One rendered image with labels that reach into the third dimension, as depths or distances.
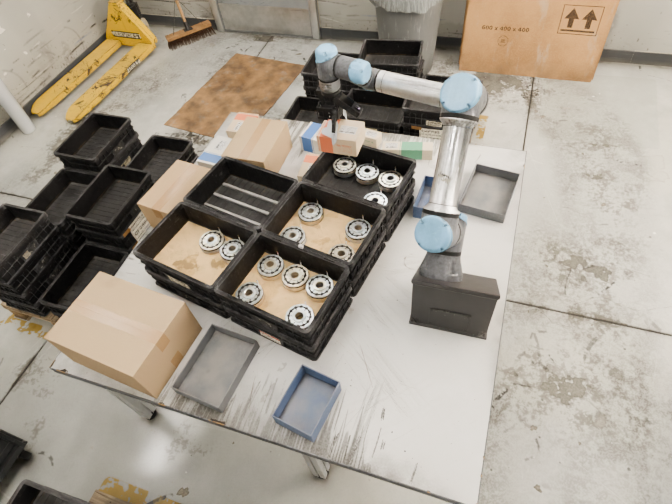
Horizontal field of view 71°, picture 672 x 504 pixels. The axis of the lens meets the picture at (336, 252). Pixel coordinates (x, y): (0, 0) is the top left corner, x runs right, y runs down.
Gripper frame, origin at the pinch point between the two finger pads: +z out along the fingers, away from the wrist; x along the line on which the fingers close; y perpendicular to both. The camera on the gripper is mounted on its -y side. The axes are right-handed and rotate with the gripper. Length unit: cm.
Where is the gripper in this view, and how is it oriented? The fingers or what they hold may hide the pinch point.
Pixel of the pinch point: (341, 133)
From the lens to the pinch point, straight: 191.3
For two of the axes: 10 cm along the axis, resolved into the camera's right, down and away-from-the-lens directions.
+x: -3.1, 7.7, -5.5
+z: 1.0, 6.1, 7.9
